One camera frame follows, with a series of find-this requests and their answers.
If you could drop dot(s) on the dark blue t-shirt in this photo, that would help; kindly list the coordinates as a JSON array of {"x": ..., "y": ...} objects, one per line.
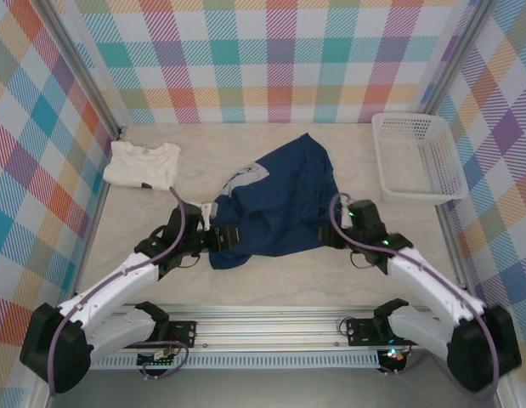
[{"x": 279, "y": 204}]

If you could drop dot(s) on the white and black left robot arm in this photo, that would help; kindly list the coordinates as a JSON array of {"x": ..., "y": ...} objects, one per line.
[{"x": 118, "y": 280}]

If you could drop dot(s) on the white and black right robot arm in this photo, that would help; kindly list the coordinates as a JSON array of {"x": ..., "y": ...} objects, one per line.
[{"x": 428, "y": 280}]

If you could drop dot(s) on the folded white t-shirt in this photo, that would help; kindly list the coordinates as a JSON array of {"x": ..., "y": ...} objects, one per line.
[{"x": 139, "y": 166}]

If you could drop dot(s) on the white perforated plastic basket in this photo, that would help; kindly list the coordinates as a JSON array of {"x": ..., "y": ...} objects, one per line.
[{"x": 398, "y": 123}]

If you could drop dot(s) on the small circuit board white connector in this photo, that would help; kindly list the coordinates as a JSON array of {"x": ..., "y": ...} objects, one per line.
[{"x": 156, "y": 361}]

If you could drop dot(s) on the small circuit board coloured lights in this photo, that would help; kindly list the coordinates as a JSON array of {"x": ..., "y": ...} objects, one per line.
[{"x": 394, "y": 356}]

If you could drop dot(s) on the aluminium table side rail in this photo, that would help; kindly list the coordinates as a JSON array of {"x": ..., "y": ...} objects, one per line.
[
  {"x": 90, "y": 238},
  {"x": 451, "y": 251}
]

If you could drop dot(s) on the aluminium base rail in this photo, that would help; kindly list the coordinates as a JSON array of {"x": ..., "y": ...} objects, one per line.
[{"x": 267, "y": 327}]

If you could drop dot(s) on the aluminium frame post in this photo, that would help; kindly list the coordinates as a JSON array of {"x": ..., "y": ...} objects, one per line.
[
  {"x": 454, "y": 59},
  {"x": 84, "y": 72}
]

